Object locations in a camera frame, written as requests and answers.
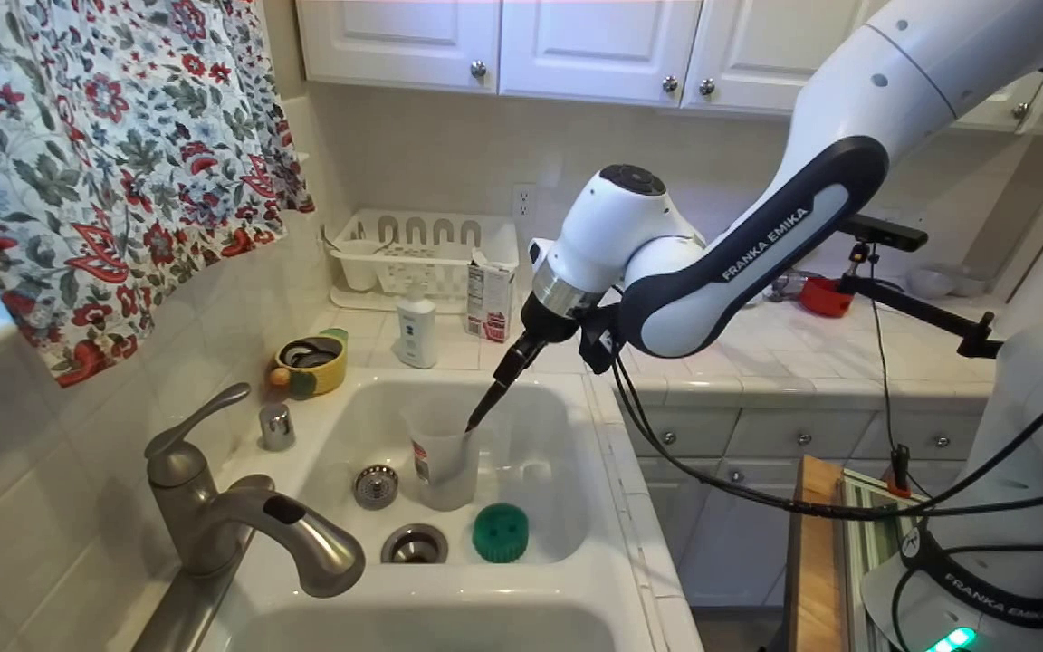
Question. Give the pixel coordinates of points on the white cylindrical canister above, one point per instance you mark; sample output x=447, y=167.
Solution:
x=419, y=334

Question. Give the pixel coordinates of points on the floral curtain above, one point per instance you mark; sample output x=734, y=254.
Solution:
x=139, y=142

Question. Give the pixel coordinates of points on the small metal cup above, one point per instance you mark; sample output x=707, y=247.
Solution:
x=278, y=429

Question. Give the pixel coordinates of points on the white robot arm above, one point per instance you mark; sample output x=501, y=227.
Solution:
x=630, y=274

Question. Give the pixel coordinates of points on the white lower cabinets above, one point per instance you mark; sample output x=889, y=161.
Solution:
x=726, y=473

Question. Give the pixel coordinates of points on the white carton with red print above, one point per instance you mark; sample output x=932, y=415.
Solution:
x=489, y=282

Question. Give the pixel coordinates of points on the white upper cabinets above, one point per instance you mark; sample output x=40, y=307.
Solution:
x=667, y=47

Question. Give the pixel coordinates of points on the white double sink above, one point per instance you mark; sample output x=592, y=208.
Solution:
x=595, y=572

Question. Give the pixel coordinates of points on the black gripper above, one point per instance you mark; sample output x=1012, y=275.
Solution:
x=544, y=328

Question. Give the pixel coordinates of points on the metal sink drain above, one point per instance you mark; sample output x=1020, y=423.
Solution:
x=416, y=544

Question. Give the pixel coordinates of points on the metal faucet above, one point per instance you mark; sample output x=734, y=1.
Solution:
x=210, y=530

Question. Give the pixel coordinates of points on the metal sink stopper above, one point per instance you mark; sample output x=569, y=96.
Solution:
x=373, y=487

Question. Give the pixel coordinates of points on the white dish rack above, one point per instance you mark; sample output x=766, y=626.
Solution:
x=419, y=254

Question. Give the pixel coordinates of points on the green round scrubber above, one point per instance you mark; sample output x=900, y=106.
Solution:
x=501, y=534

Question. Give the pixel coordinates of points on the red bowl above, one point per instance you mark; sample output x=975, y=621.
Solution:
x=825, y=298

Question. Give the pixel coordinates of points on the white cabinets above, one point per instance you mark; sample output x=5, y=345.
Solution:
x=667, y=47
x=726, y=473

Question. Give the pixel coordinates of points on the black camera on stand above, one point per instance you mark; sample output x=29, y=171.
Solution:
x=920, y=289

